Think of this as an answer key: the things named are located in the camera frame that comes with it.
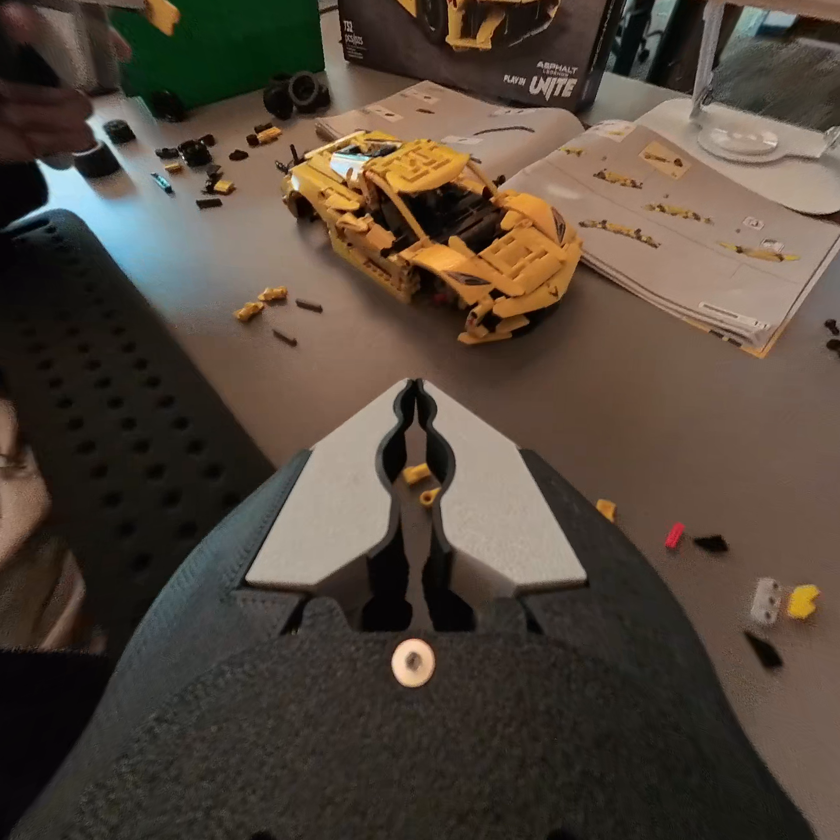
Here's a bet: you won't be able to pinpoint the dark toy car box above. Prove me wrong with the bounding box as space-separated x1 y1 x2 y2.
336 0 627 114

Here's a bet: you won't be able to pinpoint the green plastic bin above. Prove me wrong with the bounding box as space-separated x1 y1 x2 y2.
108 0 327 112

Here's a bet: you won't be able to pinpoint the scattered small brick pieces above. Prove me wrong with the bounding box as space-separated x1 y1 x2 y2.
72 118 283 211

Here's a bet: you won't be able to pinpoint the stack of black toy wheels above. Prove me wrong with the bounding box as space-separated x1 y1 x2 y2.
262 71 332 121

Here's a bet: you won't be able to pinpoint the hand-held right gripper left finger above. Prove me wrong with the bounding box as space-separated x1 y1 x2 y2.
245 378 418 592

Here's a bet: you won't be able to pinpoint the open instruction booklet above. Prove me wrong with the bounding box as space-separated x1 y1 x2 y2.
315 80 840 358

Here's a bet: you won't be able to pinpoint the white folding stand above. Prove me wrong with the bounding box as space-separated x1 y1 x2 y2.
633 0 840 214

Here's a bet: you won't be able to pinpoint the grey desk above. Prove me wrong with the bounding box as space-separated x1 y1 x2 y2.
39 66 840 840

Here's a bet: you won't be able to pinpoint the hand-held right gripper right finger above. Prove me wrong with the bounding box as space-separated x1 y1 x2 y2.
417 378 588 601

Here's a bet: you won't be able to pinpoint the person's left hand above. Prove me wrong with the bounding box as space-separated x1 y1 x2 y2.
0 16 133 165

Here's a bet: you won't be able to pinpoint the person's left forearm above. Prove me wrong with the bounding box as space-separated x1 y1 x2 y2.
0 157 50 227

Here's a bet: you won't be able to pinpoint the yellow brick toy car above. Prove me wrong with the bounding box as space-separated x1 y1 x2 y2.
282 130 584 345

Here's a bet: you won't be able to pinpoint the cream hoodie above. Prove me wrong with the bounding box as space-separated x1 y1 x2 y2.
0 394 86 651

